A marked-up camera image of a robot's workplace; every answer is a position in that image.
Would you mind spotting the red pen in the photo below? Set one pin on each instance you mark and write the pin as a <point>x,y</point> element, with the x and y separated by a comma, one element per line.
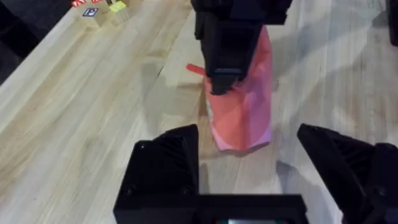
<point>195,69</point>

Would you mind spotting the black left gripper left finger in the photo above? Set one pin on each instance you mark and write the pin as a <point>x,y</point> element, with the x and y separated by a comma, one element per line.
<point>161,168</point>

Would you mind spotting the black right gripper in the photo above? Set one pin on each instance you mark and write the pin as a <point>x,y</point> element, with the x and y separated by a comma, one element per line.
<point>242,12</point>

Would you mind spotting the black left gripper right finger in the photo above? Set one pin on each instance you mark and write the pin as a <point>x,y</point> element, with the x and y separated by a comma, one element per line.
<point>348,168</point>

